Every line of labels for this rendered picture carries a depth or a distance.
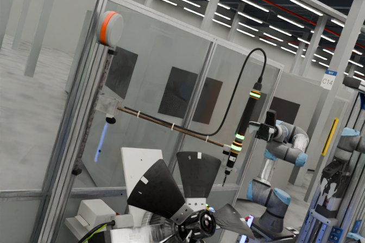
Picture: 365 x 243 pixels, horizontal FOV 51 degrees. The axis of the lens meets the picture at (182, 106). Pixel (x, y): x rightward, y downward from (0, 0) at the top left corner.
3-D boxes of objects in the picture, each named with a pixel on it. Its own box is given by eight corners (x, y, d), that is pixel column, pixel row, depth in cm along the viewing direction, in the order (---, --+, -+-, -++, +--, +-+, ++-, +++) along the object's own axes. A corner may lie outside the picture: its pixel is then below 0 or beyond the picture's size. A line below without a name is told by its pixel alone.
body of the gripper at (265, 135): (266, 142, 187) (275, 142, 197) (272, 126, 186) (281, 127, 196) (253, 137, 191) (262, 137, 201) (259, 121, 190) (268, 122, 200)
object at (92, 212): (69, 218, 204) (75, 199, 202) (95, 215, 215) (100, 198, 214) (85, 235, 192) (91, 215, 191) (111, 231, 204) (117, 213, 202)
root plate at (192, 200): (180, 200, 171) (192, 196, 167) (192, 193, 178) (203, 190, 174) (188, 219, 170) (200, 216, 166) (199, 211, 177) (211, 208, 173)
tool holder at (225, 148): (216, 166, 168) (223, 145, 167) (217, 162, 175) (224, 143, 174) (236, 173, 167) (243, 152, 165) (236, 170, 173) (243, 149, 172)
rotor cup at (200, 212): (170, 218, 165) (192, 212, 158) (189, 206, 177) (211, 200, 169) (183, 250, 164) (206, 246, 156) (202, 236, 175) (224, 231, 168)
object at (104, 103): (92, 109, 176) (97, 92, 175) (98, 108, 183) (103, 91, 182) (112, 117, 175) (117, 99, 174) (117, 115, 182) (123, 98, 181)
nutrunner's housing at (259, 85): (222, 173, 169) (257, 75, 164) (222, 171, 173) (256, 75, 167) (230, 176, 169) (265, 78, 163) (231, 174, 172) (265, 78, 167)
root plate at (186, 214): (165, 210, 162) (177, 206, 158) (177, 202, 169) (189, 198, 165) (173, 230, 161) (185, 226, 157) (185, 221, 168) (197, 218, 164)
